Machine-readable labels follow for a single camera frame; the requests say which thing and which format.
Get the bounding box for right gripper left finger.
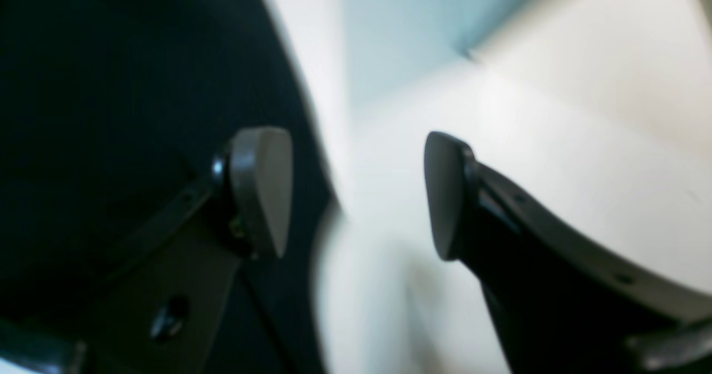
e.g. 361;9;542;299
2;127;294;373

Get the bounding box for black T-shirt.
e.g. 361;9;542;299
1;0;334;373

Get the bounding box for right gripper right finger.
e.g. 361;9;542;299
424;131;711;373

